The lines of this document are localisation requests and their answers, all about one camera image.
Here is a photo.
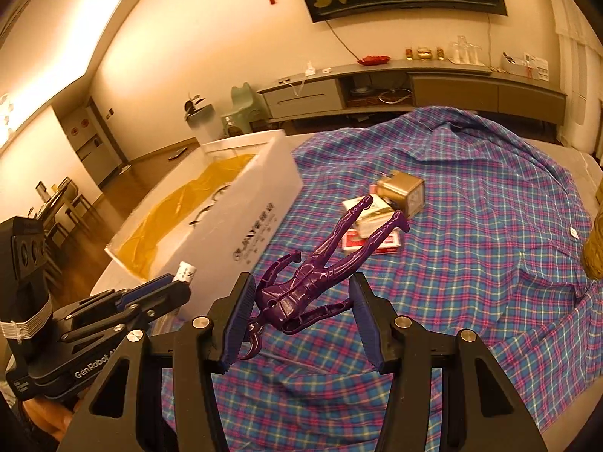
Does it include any purple action figure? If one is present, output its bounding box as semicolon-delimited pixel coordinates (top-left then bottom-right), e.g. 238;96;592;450
242;195;410;360

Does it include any person's left hand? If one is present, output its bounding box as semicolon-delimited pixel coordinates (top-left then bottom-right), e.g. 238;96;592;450
23;396;75;442

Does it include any dining table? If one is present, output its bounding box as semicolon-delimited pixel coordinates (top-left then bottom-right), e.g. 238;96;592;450
29;179;82;242

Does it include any white foam box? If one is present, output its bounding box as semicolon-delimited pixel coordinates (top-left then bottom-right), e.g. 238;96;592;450
92;130;303;319

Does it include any black remote on floor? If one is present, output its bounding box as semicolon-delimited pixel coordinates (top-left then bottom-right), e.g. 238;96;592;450
168;147;188;161

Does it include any white trash bin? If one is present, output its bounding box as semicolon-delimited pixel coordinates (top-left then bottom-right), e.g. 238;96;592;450
186;104;224;144

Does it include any potted plant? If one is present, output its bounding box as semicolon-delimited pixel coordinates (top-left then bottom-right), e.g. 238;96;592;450
184;95;205;121

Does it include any gold foil bag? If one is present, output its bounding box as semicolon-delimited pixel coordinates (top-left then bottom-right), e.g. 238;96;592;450
582;208;603;281

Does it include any red playing card pack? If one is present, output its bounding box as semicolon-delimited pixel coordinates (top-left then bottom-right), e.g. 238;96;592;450
339;228;404;256

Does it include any white carton box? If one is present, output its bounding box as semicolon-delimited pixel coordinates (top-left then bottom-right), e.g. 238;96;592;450
346;194;395;239

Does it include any green plastic chair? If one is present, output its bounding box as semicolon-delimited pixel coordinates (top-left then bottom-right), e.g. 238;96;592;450
221;83;269;137

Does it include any gold metal box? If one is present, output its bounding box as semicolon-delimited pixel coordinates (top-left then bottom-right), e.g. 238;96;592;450
376;170;425;218

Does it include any white charger on cabinet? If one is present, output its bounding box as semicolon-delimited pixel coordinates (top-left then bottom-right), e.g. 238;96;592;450
305;61;316;76

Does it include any grey tv cabinet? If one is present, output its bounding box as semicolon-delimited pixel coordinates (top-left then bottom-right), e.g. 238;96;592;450
257;60;566;125

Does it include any red dish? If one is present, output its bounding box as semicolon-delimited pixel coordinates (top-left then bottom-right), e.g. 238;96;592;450
357;55;390;66

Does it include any glass cups set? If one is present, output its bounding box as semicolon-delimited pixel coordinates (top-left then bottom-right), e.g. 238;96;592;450
448;36;484;66

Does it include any beige curtain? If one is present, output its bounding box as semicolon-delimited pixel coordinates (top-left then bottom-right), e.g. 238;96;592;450
551;0;602;154

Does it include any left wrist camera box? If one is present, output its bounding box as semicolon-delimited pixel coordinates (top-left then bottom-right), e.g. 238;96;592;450
1;216;52;363

